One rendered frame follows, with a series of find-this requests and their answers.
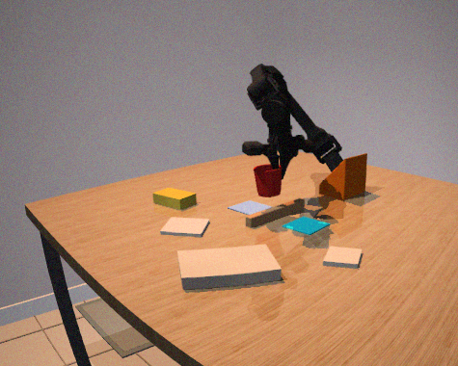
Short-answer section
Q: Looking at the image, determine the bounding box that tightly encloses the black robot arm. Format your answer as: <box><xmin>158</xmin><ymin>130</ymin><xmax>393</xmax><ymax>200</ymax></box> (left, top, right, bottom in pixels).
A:
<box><xmin>247</xmin><ymin>64</ymin><xmax>343</xmax><ymax>171</ymax></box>

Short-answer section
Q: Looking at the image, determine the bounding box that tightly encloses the yellow rectangular block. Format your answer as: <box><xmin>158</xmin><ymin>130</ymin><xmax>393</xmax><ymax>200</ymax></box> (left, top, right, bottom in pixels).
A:
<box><xmin>153</xmin><ymin>188</ymin><xmax>197</xmax><ymax>210</ymax></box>

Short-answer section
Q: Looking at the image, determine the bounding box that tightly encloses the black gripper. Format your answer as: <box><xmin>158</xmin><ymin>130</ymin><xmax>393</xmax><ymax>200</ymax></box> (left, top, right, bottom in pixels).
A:
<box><xmin>242</xmin><ymin>121</ymin><xmax>316</xmax><ymax>180</ymax></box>

